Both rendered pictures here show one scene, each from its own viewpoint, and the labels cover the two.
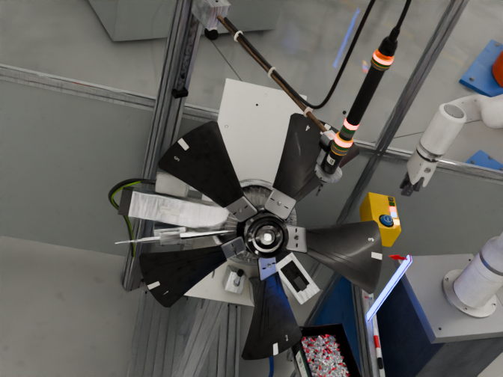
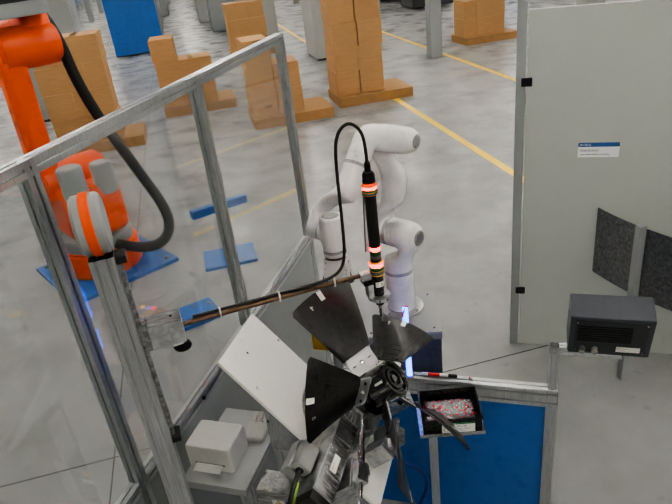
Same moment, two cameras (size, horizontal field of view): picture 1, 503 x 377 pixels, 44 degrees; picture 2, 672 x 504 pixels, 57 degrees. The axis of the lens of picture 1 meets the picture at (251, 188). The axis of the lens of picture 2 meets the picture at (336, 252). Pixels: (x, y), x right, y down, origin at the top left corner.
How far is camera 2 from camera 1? 1.31 m
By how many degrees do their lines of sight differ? 48
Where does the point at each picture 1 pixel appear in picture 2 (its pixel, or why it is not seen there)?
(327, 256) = (405, 351)
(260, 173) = (300, 385)
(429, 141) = (338, 245)
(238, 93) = (233, 360)
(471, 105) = (323, 206)
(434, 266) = not seen: hidden behind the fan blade
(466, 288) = (406, 300)
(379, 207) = not seen: hidden behind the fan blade
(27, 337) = not seen: outside the picture
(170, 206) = (331, 460)
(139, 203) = (324, 487)
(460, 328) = (432, 317)
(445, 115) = (334, 219)
